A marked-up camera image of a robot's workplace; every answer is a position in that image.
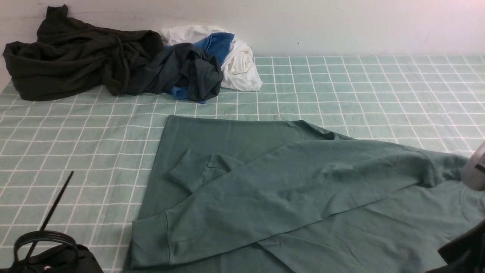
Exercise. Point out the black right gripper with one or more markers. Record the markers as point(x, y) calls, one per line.
point(464, 254)

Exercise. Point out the white crumpled garment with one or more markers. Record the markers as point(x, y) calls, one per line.
point(239, 69)

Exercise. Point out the dark olive crumpled garment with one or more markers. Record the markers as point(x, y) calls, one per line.
point(71, 57)

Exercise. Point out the green long-sleeve top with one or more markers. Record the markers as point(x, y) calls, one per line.
point(230, 196)

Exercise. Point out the dark teal crumpled garment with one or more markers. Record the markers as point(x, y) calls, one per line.
point(159, 74)

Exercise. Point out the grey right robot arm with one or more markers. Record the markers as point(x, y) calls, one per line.
point(473, 173)

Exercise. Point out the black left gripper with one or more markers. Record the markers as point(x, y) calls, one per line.
point(59, 259)

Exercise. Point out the green checkered tablecloth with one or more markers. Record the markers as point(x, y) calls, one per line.
point(432, 102)

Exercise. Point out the blue crumpled garment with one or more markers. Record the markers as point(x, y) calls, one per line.
point(218, 44)

